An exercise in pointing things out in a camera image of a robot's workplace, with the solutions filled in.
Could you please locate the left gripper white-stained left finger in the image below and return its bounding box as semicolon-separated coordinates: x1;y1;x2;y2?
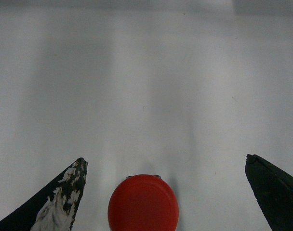
0;157;88;231

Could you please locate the red mushroom push button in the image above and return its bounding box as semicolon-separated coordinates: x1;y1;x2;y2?
107;174;179;231

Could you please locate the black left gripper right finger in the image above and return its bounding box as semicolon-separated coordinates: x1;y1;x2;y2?
245;154;293;231

